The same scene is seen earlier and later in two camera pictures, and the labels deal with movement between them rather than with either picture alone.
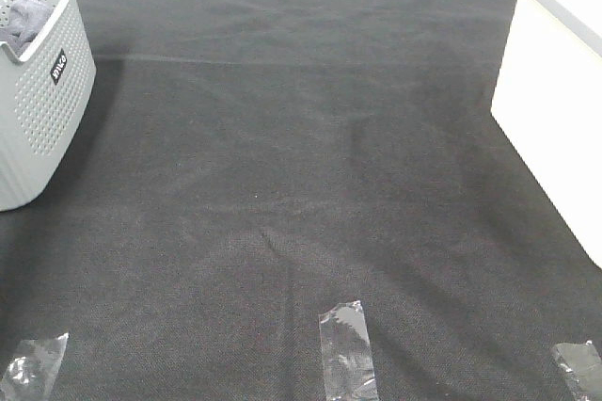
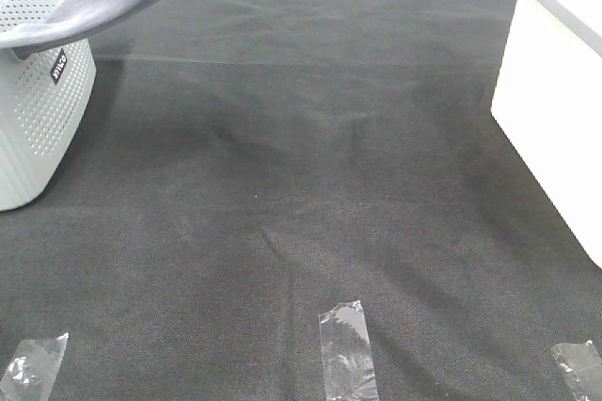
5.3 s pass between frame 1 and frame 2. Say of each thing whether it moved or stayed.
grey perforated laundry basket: stayed
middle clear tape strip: stayed
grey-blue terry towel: moved
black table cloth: stayed
